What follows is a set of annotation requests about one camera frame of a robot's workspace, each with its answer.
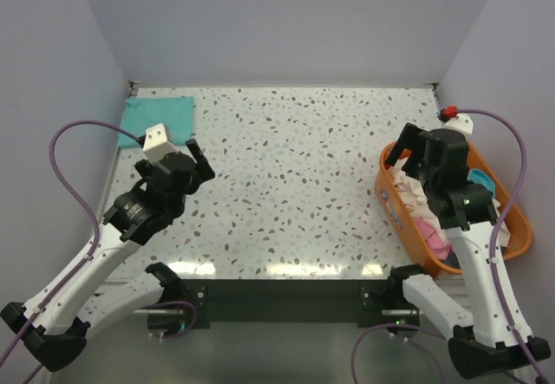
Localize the grey blue garment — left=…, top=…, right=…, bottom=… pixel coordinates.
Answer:
left=443, top=250, right=460, bottom=270

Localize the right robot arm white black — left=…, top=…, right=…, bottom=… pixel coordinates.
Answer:
left=385, top=123, right=552, bottom=380

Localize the light blue t-shirt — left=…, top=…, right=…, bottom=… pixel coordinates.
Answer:
left=467, top=168, right=496, bottom=198

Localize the pink t-shirt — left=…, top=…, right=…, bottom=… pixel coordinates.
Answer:
left=413, top=217, right=452, bottom=261

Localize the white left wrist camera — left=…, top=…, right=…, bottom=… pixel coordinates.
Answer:
left=142, top=123, right=177, bottom=163

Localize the orange plastic basket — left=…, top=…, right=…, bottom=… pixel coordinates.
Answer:
left=375, top=142, right=532, bottom=277

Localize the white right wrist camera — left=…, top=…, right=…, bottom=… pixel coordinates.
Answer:
left=442, top=114, right=473, bottom=136

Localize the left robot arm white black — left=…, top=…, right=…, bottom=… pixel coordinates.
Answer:
left=1, top=139, right=215, bottom=372

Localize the white coca-cola t-shirt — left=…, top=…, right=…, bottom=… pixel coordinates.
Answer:
left=388, top=149, right=513, bottom=251

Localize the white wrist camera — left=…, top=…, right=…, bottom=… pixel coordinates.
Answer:
left=442, top=114, right=473, bottom=136
left=142, top=123, right=177, bottom=163

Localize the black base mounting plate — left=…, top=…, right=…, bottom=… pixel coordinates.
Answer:
left=145, top=278, right=421, bottom=329

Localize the folded teal t-shirt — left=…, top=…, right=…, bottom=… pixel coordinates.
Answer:
left=120, top=96, right=194, bottom=146

